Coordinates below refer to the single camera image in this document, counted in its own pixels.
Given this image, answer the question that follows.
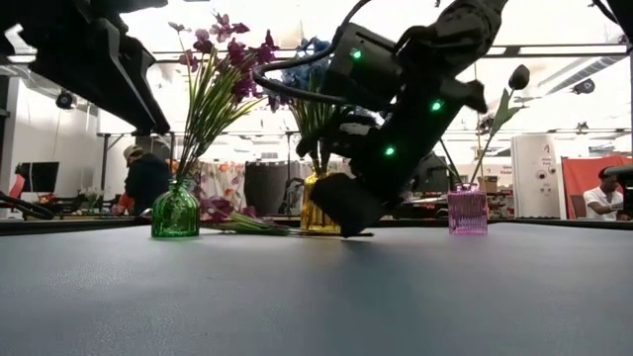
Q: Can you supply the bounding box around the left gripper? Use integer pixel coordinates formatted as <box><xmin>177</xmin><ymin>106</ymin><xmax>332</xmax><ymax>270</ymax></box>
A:
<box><xmin>34</xmin><ymin>12</ymin><xmax>172</xmax><ymax>136</ymax></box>

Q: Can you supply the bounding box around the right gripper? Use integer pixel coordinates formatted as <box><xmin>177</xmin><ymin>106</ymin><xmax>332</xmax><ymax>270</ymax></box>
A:
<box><xmin>295</xmin><ymin>22</ymin><xmax>469</xmax><ymax>238</ymax></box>

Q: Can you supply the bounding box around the purple artificial flower bunch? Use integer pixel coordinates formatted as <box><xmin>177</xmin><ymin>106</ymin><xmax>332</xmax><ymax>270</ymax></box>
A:
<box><xmin>166</xmin><ymin>19</ymin><xmax>233</xmax><ymax>187</ymax></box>
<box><xmin>207</xmin><ymin>10</ymin><xmax>283</xmax><ymax>187</ymax></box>
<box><xmin>200</xmin><ymin>196</ymin><xmax>376</xmax><ymax>238</ymax></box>

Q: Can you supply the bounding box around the blue artificial flower bunch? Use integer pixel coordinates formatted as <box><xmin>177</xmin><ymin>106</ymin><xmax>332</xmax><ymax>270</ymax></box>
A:
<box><xmin>291</xmin><ymin>37</ymin><xmax>342</xmax><ymax>177</ymax></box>
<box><xmin>291</xmin><ymin>63</ymin><xmax>347</xmax><ymax>177</ymax></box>

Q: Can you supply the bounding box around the green grass bunch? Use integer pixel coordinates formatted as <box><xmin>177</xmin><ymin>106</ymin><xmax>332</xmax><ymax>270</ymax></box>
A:
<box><xmin>279</xmin><ymin>53</ymin><xmax>327</xmax><ymax>177</ymax></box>

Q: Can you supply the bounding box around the black artificial tulip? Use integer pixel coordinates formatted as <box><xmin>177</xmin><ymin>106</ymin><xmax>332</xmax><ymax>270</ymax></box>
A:
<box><xmin>463</xmin><ymin>80</ymin><xmax>491</xmax><ymax>188</ymax></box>
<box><xmin>468</xmin><ymin>63</ymin><xmax>532</xmax><ymax>188</ymax></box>

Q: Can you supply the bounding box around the yellow glass vase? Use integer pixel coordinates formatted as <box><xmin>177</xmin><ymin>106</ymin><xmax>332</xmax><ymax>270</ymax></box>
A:
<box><xmin>300</xmin><ymin>170</ymin><xmax>342</xmax><ymax>234</ymax></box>

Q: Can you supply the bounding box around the green glass vase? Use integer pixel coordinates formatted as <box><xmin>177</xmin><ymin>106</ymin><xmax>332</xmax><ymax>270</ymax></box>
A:
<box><xmin>150</xmin><ymin>178</ymin><xmax>202</xmax><ymax>239</ymax></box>

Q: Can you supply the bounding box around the pink glass vase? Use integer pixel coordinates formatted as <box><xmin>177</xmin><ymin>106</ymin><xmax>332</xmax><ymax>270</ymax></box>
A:
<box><xmin>447</xmin><ymin>182</ymin><xmax>490</xmax><ymax>236</ymax></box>

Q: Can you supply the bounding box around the black ceiling spotlight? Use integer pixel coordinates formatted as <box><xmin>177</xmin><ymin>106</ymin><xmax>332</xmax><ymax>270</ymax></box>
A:
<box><xmin>54</xmin><ymin>90</ymin><xmax>79</xmax><ymax>111</ymax></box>

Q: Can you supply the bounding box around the person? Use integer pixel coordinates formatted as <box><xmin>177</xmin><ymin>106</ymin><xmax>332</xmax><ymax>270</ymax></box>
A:
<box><xmin>582</xmin><ymin>165</ymin><xmax>627</xmax><ymax>223</ymax></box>
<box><xmin>121</xmin><ymin>142</ymin><xmax>173</xmax><ymax>218</ymax></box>

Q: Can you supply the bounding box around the black cylindrical bin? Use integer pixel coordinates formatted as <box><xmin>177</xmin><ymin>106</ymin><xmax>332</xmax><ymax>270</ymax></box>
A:
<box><xmin>243</xmin><ymin>160</ymin><xmax>304</xmax><ymax>218</ymax></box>

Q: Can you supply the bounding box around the blue table mat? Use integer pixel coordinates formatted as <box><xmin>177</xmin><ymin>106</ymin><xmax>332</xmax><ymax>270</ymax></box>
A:
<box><xmin>0</xmin><ymin>222</ymin><xmax>633</xmax><ymax>356</ymax></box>

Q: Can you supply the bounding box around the floral cloth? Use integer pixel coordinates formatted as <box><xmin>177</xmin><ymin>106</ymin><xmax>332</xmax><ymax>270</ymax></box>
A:
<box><xmin>190</xmin><ymin>160</ymin><xmax>248</xmax><ymax>212</ymax></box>

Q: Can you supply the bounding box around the black monitor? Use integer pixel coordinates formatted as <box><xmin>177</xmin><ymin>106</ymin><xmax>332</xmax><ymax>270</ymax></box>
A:
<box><xmin>14</xmin><ymin>161</ymin><xmax>60</xmax><ymax>195</ymax></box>

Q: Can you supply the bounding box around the white appliance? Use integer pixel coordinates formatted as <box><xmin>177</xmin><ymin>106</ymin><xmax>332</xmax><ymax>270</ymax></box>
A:
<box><xmin>510</xmin><ymin>133</ymin><xmax>569</xmax><ymax>220</ymax></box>

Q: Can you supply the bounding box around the red partition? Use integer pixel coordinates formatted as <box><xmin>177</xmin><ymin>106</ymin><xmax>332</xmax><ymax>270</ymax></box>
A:
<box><xmin>562</xmin><ymin>155</ymin><xmax>633</xmax><ymax>222</ymax></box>

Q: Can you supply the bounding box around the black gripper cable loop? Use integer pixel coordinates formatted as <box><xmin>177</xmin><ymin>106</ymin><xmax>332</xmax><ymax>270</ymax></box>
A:
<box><xmin>251</xmin><ymin>0</ymin><xmax>375</xmax><ymax>106</ymax></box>

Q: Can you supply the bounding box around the black curved hose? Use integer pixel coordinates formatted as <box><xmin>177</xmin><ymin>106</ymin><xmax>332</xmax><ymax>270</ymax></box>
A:
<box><xmin>0</xmin><ymin>191</ymin><xmax>56</xmax><ymax>223</ymax></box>

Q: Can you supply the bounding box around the black ceiling camera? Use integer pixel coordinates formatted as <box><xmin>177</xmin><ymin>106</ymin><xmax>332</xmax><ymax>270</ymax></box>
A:
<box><xmin>572</xmin><ymin>77</ymin><xmax>597</xmax><ymax>96</ymax></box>

